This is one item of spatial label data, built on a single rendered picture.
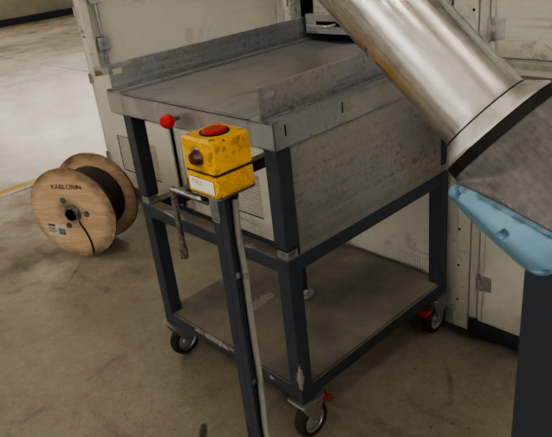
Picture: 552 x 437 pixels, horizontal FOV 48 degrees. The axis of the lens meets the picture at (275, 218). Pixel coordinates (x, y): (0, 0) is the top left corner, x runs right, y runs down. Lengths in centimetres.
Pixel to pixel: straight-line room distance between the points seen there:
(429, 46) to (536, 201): 21
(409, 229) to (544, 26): 73
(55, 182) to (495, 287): 173
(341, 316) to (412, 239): 37
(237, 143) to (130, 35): 103
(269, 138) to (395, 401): 87
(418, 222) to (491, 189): 124
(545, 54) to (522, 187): 91
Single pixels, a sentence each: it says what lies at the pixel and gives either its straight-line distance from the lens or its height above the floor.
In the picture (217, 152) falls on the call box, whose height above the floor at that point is 88.
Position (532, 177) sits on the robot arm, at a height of 92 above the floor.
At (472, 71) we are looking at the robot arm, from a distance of 73.
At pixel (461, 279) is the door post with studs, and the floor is 17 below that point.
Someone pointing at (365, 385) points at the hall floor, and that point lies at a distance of 181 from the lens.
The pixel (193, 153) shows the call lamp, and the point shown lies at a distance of 97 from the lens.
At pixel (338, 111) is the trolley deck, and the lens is 132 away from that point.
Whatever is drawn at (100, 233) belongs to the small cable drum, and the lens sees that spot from 266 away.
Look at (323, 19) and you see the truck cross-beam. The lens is 201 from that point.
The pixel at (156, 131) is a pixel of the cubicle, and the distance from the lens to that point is 285.
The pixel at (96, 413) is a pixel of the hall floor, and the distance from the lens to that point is 190.
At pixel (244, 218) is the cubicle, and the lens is 252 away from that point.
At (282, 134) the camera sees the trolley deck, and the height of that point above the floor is 82.
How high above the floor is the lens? 119
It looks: 25 degrees down
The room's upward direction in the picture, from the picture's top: 6 degrees counter-clockwise
